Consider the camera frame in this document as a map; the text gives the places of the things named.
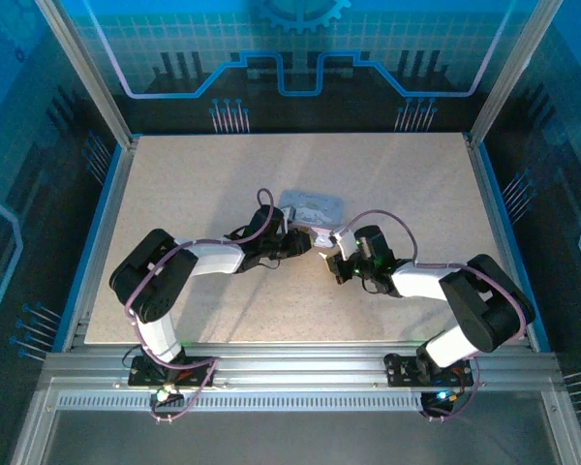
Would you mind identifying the controller board green light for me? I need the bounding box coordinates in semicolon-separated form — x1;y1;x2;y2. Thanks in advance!
419;389;462;414
149;382;186;409

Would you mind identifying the aluminium frame post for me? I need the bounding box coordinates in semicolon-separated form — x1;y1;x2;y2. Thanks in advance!
467;0;564;149
34;0;140;147

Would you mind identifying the slotted grey cable duct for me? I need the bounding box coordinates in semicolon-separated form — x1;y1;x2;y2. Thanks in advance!
57;394;548;413

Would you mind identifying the right controller board green light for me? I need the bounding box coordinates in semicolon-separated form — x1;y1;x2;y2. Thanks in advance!
419;389;462;414

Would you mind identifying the aluminium mounting rail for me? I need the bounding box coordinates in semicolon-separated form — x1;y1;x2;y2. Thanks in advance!
43;342;563;391

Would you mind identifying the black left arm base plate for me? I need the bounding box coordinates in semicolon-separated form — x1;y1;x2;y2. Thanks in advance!
128;356;217;388

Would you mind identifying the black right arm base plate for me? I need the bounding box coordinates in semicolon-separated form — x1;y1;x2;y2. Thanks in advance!
384;353;480;388

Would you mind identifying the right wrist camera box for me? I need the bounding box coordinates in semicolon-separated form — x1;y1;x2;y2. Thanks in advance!
329;228;360;261

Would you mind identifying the aluminium table side rail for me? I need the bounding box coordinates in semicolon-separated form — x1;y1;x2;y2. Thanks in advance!
464;134;538;351
62;138;140;351

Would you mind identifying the left controller board green light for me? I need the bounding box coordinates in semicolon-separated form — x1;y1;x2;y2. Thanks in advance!
149;382;186;409

